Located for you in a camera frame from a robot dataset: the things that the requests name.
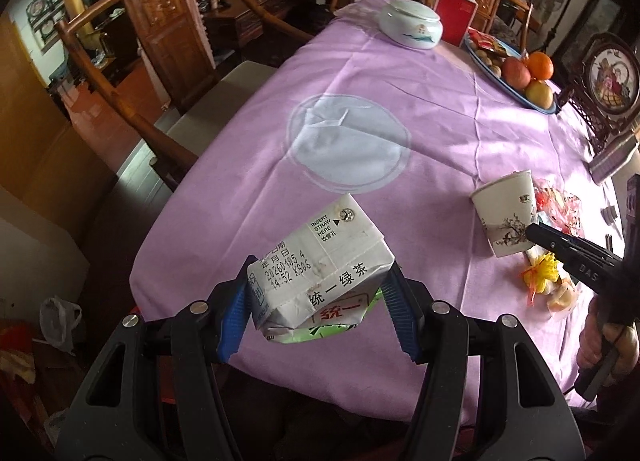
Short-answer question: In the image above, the blue fruit plate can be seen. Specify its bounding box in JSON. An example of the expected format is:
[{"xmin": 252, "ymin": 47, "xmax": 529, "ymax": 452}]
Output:
[{"xmin": 462, "ymin": 33, "xmax": 558, "ymax": 116}]

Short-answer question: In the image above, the beige seat cushion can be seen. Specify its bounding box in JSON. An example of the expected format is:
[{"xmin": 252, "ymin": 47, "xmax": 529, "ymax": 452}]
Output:
[{"xmin": 165, "ymin": 61, "xmax": 278, "ymax": 158}]

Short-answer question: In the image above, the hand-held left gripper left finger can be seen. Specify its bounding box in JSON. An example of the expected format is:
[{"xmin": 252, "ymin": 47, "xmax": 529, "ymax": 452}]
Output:
[{"xmin": 47, "ymin": 255, "xmax": 258, "ymax": 461}]

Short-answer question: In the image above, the yellow ribbon flower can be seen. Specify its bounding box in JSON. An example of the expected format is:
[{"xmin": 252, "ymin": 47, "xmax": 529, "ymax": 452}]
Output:
[{"xmin": 520, "ymin": 253, "xmax": 559, "ymax": 303}]

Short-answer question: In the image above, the pale fruit peel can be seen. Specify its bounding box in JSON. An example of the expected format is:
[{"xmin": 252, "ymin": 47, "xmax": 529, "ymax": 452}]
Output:
[{"xmin": 547, "ymin": 281, "xmax": 581, "ymax": 314}]

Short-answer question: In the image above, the framed decorative plate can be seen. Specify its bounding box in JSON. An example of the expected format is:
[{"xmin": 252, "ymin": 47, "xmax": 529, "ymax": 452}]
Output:
[{"xmin": 557, "ymin": 32, "xmax": 640, "ymax": 152}]

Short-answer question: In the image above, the wooden armchair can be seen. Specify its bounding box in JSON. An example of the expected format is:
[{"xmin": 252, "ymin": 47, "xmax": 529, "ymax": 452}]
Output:
[{"xmin": 55, "ymin": 0, "xmax": 313, "ymax": 192}]

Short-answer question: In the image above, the yellow red apple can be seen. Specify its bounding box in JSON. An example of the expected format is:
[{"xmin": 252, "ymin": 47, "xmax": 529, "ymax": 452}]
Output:
[{"xmin": 524, "ymin": 81, "xmax": 555, "ymax": 110}]

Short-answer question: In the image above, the white ceramic lidded bowl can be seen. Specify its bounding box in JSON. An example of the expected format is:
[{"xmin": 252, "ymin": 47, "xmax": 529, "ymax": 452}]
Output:
[{"xmin": 377, "ymin": 0, "xmax": 444, "ymax": 48}]

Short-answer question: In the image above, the metal tin box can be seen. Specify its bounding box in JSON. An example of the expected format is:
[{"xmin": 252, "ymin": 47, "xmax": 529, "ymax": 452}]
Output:
[{"xmin": 589, "ymin": 133, "xmax": 640, "ymax": 186}]

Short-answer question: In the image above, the person's right hand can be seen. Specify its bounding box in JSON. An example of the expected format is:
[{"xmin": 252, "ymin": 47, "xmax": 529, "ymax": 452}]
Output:
[{"xmin": 575, "ymin": 298, "xmax": 640, "ymax": 384}]

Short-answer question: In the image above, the orange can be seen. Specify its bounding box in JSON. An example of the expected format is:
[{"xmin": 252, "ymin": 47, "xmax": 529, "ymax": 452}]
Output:
[{"xmin": 526, "ymin": 52, "xmax": 555, "ymax": 80}]

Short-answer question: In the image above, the white plastic bag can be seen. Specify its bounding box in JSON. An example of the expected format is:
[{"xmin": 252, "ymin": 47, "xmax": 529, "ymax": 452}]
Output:
[{"xmin": 40, "ymin": 296, "xmax": 82, "ymax": 354}]

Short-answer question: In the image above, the dark wooden side table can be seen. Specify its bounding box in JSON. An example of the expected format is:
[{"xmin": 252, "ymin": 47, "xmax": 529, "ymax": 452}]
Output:
[{"xmin": 200, "ymin": 0, "xmax": 321, "ymax": 49}]

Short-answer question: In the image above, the red cloth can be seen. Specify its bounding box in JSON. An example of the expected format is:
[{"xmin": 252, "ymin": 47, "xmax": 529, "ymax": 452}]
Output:
[{"xmin": 0, "ymin": 321, "xmax": 37, "ymax": 384}]

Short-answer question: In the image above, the red snack packet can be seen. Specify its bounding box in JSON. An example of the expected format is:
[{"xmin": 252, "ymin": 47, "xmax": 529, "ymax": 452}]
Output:
[{"xmin": 467, "ymin": 30, "xmax": 508, "ymax": 54}]

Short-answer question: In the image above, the white floral paper cup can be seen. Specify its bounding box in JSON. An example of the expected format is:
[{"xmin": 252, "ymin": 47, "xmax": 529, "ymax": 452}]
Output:
[{"xmin": 470, "ymin": 170, "xmax": 538, "ymax": 258}]

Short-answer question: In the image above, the standing fan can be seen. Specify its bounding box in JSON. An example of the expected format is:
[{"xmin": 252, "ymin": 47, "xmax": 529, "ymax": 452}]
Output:
[{"xmin": 530, "ymin": 0, "xmax": 567, "ymax": 44}]

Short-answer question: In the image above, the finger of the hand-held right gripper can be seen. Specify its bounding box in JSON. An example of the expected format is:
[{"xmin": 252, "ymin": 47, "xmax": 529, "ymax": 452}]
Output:
[{"xmin": 525, "ymin": 222, "xmax": 626, "ymax": 293}]

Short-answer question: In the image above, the white green drink carton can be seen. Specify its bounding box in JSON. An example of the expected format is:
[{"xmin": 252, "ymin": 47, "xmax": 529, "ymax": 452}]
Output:
[{"xmin": 248, "ymin": 193, "xmax": 396, "ymax": 344}]

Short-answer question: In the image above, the purple tablecloth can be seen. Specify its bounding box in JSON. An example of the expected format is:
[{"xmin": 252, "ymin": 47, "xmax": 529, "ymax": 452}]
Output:
[{"xmin": 131, "ymin": 0, "xmax": 626, "ymax": 424}]

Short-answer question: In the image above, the red box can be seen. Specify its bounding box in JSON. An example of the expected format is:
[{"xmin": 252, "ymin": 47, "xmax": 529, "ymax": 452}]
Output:
[{"xmin": 434, "ymin": 0, "xmax": 478, "ymax": 46}]

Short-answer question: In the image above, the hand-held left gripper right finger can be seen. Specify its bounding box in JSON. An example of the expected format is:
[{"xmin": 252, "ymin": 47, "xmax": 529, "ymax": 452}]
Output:
[{"xmin": 381, "ymin": 261, "xmax": 586, "ymax": 461}]

